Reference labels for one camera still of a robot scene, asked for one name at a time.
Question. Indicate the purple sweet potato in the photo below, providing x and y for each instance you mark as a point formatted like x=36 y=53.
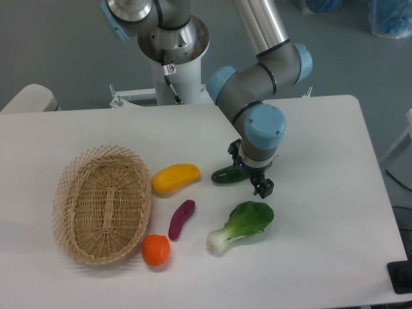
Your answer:
x=180 y=216

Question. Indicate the white furniture leg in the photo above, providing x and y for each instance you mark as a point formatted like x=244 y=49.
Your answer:
x=401 y=143

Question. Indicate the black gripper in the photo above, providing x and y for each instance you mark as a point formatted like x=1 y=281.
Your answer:
x=255 y=170

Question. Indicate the dark green cucumber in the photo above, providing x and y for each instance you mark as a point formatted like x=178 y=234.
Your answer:
x=228 y=175

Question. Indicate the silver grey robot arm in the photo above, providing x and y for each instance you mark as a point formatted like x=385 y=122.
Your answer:
x=261 y=127

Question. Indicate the green bok choy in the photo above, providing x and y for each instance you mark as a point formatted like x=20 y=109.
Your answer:
x=247 y=219

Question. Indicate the yellow bell pepper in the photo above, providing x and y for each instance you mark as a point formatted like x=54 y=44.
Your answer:
x=175 y=176

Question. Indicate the white chair back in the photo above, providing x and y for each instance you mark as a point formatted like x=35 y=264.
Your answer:
x=33 y=98

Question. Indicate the woven wicker basket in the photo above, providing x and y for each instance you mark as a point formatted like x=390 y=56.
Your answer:
x=102 y=205

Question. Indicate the orange tomato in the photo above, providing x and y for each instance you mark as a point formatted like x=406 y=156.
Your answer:
x=155 y=249

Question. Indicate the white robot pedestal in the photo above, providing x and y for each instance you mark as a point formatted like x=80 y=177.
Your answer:
x=175 y=58

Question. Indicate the blue plastic bag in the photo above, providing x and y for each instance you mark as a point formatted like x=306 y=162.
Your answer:
x=390 y=19

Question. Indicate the blue bag at top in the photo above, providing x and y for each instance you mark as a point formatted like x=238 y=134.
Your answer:
x=319 y=6

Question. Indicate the black box at table edge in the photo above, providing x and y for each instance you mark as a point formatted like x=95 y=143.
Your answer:
x=400 y=276

